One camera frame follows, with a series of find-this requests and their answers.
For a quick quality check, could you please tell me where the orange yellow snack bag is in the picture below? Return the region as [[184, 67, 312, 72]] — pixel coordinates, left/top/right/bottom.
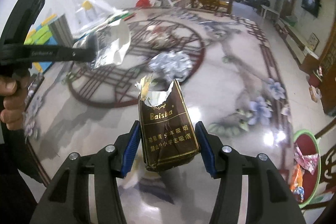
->
[[290, 164, 305, 203]]

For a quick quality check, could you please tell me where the carved dark wooden chair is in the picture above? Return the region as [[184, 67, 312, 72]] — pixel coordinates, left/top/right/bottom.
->
[[300, 117, 335, 210]]

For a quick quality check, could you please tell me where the brown Baisha cigarette pack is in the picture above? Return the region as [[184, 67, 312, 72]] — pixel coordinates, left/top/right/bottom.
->
[[135, 76, 199, 172]]

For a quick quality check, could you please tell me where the torn silver white wrapper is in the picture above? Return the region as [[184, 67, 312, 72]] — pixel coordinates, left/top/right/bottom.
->
[[73, 19, 131, 71]]

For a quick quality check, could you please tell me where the wall mounted television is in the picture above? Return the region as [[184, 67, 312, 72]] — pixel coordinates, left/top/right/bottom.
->
[[301, 0, 321, 18]]

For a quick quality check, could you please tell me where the stack of colourful books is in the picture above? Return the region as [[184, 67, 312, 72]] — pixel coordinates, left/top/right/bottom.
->
[[24, 14, 60, 73]]

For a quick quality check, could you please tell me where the red bin with green rim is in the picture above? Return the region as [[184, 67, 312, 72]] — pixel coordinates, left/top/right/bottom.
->
[[289, 130, 321, 208]]

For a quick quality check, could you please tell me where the silver foil ball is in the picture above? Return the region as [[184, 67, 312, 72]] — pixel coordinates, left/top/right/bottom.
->
[[148, 51, 193, 82]]

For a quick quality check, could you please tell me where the beige paper cup wad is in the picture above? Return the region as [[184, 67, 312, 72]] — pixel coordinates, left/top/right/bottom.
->
[[143, 25, 172, 50]]

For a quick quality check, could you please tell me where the cardboard tissue box on floor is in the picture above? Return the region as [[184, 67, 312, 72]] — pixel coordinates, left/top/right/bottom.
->
[[309, 85, 322, 103]]

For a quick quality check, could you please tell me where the small red pot decoration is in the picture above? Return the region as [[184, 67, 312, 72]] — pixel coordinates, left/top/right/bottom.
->
[[308, 66, 323, 88]]

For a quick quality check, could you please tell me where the white small stool table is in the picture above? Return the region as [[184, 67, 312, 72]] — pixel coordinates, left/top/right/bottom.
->
[[260, 4, 281, 21]]

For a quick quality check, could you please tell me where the pink plastic bag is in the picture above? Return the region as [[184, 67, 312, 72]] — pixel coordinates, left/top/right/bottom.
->
[[294, 143, 319, 175]]

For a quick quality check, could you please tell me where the clear plastic lamp box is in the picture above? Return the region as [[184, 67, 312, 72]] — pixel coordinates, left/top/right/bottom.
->
[[52, 0, 126, 38]]

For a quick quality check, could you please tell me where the low white tv cabinet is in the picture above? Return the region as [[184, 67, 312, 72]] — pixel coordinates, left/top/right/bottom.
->
[[275, 18, 319, 74]]

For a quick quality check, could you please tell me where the person left hand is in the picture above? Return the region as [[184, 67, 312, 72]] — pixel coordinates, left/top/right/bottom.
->
[[1, 70, 30, 131]]

